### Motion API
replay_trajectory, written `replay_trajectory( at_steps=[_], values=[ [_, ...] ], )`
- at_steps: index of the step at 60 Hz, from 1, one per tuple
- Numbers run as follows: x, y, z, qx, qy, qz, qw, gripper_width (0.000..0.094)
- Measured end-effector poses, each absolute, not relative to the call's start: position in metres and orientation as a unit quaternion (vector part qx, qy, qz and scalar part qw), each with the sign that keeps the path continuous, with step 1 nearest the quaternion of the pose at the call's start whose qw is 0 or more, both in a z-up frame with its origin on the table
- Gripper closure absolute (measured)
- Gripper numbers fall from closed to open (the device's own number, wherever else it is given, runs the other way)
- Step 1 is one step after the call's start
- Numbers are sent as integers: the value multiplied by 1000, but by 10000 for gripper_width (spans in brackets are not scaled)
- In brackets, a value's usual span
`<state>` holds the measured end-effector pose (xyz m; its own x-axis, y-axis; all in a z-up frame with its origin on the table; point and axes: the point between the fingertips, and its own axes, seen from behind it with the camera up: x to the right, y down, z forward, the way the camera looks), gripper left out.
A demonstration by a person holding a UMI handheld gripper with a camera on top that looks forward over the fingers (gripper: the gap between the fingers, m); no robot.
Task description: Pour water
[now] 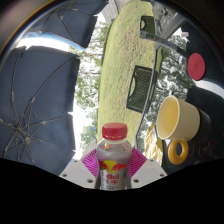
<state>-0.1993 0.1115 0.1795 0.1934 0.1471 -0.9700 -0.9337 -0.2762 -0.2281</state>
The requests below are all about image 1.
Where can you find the grey tube with coloured label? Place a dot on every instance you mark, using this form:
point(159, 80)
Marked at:
point(151, 36)

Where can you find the clear red-capped drink bottle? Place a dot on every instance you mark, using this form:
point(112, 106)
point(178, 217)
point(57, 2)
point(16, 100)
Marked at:
point(113, 160)

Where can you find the large dark blue patio umbrella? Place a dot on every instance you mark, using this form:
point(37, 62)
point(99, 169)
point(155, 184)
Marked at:
point(40, 110)

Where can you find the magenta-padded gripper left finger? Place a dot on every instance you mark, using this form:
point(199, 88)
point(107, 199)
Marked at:
point(76, 171)

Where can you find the flat round red coaster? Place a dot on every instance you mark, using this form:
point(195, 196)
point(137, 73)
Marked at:
point(195, 66)

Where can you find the dark wicker chair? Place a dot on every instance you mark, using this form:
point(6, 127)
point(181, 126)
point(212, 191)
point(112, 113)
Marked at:
point(147, 26)
point(141, 88)

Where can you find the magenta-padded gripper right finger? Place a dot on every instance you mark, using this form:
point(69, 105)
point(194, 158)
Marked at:
point(148, 171)

